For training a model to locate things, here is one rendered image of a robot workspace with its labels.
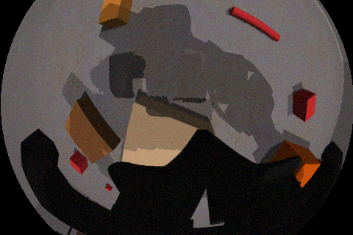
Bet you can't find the red thin bar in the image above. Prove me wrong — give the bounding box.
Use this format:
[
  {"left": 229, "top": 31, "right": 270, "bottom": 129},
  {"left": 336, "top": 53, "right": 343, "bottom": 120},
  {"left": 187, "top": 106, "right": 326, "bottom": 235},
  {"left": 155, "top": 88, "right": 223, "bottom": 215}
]
[{"left": 230, "top": 7, "right": 280, "bottom": 42}]

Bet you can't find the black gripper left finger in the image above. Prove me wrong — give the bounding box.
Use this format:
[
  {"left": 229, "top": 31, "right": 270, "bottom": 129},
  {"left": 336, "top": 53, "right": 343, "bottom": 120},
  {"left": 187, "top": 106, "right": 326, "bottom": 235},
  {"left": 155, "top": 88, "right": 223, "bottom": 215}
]
[{"left": 108, "top": 129, "right": 210, "bottom": 220}]

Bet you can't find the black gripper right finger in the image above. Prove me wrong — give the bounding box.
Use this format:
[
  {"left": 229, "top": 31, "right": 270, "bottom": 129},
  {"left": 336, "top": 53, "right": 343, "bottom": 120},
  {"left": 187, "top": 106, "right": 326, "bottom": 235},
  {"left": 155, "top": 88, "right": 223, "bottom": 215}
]
[{"left": 203, "top": 129, "right": 301, "bottom": 225}]

